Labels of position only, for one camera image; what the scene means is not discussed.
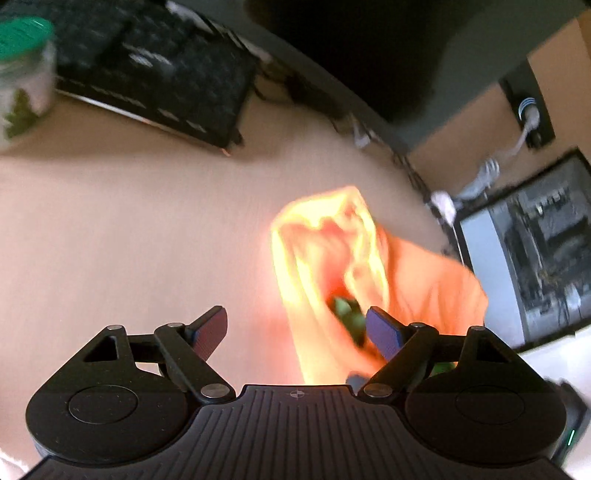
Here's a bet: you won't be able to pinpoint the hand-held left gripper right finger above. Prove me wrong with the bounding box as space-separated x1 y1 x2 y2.
362 307 520 403

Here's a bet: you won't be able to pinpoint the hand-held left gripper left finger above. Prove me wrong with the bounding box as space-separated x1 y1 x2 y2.
76 305 237 406

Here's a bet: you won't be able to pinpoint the orange garment with green collar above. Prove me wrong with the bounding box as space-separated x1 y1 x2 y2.
270 185 490 386

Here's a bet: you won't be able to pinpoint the framed monitor screen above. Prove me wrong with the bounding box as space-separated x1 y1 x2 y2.
455 148 591 393

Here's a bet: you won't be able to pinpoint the black keyboard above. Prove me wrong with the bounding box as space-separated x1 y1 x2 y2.
51 0 260 155

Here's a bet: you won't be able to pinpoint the white power plug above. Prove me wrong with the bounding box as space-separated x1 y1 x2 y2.
517 98 544 139

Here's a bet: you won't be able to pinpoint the black curved monitor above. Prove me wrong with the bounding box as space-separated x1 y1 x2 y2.
175 0 591 158

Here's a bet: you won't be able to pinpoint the glass jar with green lid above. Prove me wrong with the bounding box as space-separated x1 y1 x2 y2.
0 17 58 151

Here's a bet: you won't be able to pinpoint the white cable bundle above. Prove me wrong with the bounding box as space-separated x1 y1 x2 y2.
455 131 532 201

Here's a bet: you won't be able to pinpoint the black cables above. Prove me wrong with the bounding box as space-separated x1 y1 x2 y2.
259 69 451 222

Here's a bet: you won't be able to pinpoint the black socket rail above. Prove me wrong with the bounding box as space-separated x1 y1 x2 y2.
499 60 557 151

